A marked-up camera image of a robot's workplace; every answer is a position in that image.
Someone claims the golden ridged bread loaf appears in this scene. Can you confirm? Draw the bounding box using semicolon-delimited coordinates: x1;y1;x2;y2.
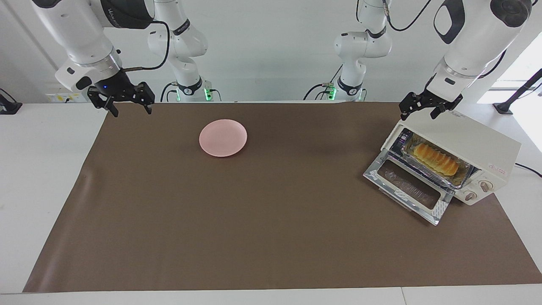
413;143;460;176

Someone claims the silver foil baking tray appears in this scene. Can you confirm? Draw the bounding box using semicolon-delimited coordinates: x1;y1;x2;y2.
400;132;475;190

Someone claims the cream toaster oven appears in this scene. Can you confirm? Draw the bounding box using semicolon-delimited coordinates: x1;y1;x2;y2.
381;108;522;207

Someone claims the glass oven door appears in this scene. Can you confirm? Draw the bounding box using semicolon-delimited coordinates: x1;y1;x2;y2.
363;149;456;226

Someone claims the pink round plate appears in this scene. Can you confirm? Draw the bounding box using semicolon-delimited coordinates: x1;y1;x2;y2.
199;119;248;158

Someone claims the black table clamp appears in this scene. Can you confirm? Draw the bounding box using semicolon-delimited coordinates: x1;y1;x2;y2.
0;88;22;115

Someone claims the brown table mat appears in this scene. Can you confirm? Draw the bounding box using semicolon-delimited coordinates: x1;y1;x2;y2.
22;102;542;294

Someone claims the black right arm base cable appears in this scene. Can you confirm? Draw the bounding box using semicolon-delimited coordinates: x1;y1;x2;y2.
160;82;178;102

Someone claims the black arm base cable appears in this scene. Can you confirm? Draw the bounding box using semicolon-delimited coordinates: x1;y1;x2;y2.
303;64;344;101
160;82;178;102

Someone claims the white wall power outlet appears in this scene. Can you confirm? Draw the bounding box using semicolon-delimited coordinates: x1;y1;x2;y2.
47;91;88;103

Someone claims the black left arm base cable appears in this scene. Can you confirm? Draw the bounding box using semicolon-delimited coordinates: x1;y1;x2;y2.
303;64;344;101

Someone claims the black oven power cable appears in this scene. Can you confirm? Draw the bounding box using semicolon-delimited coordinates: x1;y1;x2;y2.
514;162;542;178

